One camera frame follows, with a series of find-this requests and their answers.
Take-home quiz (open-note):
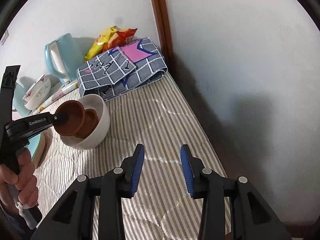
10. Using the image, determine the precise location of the red chips bag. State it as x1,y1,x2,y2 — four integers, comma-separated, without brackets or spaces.
102,28,137,52

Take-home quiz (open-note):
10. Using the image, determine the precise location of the large white ceramic bowl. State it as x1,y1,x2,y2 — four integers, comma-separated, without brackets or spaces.
60,94,110,150

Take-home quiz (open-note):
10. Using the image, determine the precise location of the light blue thermos jug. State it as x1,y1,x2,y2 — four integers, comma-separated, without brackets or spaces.
12,83,31,118

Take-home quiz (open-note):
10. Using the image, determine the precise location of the white bowl with blue pattern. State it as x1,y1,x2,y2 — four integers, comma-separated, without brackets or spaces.
22,74,46,102

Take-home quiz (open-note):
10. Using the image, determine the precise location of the rolled floral plastic sheet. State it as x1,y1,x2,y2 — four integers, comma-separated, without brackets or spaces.
32,80,78,115

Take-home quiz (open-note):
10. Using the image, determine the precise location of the brown clay saucer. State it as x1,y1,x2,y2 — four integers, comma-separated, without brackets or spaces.
54,100,85,137
74,108,99,139

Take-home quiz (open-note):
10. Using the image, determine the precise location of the yellow chips bag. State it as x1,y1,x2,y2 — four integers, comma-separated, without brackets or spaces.
84,25,117,62

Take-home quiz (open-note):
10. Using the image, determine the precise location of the brown wooden door frame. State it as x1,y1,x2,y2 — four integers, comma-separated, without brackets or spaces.
151,0,174,67

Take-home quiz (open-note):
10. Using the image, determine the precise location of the striped quilted table cover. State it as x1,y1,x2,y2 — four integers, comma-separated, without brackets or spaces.
35,74,226,239

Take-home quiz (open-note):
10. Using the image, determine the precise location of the white bowl with grey swirls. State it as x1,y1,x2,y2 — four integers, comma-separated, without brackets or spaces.
24,78,51,111

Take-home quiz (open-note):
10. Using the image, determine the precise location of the light blue electric kettle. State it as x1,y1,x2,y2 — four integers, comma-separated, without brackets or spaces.
44,33,84,85

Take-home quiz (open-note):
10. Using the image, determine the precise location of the grey checkered folded cloth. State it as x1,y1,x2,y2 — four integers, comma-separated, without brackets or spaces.
76,37,168,101

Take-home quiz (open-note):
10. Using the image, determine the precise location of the person's left hand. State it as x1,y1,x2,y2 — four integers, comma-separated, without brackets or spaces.
1,148,39,216

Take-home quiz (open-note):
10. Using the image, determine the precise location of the white wall switch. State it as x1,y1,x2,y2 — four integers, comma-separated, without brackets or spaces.
1,30,9,46

